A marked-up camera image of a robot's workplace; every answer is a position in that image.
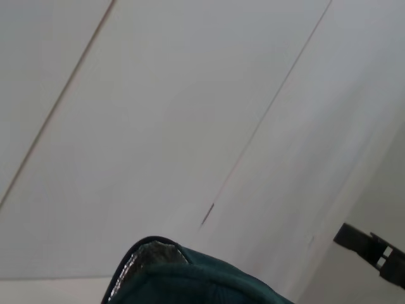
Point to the dark teal fabric bag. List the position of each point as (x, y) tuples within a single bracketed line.
[(205, 278)]

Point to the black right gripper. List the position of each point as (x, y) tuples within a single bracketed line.
[(395, 266)]

